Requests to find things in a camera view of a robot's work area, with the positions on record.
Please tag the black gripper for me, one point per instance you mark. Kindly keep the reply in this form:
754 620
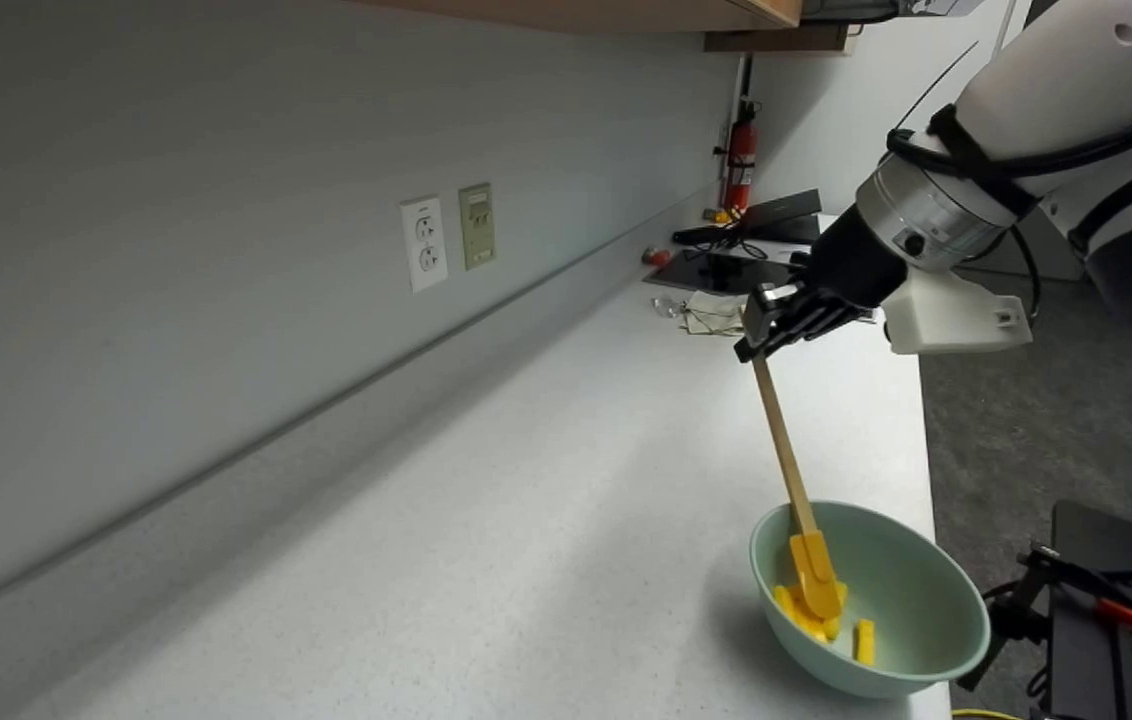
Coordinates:
845 277

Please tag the wooden handled yellow spatula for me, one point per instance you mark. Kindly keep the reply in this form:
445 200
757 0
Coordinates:
817 584

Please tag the light green bowl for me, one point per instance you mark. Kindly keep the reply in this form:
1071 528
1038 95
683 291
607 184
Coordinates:
914 617

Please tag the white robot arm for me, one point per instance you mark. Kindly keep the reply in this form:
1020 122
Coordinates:
1038 128

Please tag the beige folded cloth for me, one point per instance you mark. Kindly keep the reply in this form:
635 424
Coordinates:
700 313

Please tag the red fire extinguisher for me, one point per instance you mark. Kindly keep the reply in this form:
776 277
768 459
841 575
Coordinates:
738 153

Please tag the range hood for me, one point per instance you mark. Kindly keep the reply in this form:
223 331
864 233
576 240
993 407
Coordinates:
829 23

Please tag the yellow food pieces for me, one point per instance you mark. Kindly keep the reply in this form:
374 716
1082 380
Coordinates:
824 630

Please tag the black perforated cart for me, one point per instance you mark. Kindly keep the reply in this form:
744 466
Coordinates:
1090 657

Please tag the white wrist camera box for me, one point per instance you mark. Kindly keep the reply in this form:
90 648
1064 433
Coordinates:
948 313

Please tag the beige wall switch plate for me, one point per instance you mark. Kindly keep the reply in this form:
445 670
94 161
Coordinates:
479 225

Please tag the white wall power outlet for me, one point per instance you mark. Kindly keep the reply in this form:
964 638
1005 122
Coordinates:
425 240

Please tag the orange handled tool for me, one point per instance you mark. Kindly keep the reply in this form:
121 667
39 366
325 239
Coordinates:
1106 594

